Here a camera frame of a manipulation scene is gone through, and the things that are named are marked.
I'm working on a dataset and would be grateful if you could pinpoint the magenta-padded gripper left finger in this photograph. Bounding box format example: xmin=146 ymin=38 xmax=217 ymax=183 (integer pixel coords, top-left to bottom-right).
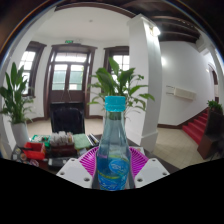
xmin=55 ymin=146 xmax=99 ymax=190

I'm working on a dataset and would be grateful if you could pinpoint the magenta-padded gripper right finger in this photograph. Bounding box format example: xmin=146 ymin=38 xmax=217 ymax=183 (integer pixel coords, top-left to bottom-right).
xmin=128 ymin=146 xmax=170 ymax=190

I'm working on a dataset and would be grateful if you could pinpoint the clear bottle with blue cap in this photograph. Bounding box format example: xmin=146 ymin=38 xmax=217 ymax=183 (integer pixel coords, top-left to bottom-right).
xmin=96 ymin=95 xmax=132 ymax=192

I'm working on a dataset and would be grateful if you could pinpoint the black phone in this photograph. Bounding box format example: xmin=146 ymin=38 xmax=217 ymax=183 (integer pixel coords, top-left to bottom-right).
xmin=47 ymin=157 xmax=69 ymax=168

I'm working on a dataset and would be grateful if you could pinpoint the green notebook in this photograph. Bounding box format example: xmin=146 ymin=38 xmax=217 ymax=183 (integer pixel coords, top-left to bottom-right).
xmin=72 ymin=133 xmax=93 ymax=151

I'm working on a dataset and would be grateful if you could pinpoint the green and white box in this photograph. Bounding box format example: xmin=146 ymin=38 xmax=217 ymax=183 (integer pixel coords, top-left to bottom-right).
xmin=31 ymin=133 xmax=52 ymax=145

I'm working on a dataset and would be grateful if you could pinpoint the black office chair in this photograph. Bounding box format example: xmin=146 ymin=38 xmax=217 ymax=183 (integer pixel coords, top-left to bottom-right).
xmin=49 ymin=101 xmax=86 ymax=135

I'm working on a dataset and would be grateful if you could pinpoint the red carpeted staircase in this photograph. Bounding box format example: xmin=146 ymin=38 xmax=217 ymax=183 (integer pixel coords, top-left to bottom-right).
xmin=181 ymin=109 xmax=209 ymax=145

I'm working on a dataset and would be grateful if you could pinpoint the potted green plant white pot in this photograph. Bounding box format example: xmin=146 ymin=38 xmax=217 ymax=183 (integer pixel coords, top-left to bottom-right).
xmin=0 ymin=61 xmax=35 ymax=148
xmin=87 ymin=57 xmax=156 ymax=118

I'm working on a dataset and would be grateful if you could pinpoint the dark wooden cabinet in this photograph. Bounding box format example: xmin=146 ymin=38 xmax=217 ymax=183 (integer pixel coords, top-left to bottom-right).
xmin=197 ymin=111 xmax=224 ymax=160

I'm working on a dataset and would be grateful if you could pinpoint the small green plant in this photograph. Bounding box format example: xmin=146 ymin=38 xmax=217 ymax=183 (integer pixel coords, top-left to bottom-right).
xmin=206 ymin=99 xmax=224 ymax=115

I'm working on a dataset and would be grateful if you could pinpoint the dark-framed window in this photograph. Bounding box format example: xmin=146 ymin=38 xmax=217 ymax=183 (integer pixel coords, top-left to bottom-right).
xmin=18 ymin=40 xmax=48 ymax=98
xmin=103 ymin=45 xmax=130 ymax=73

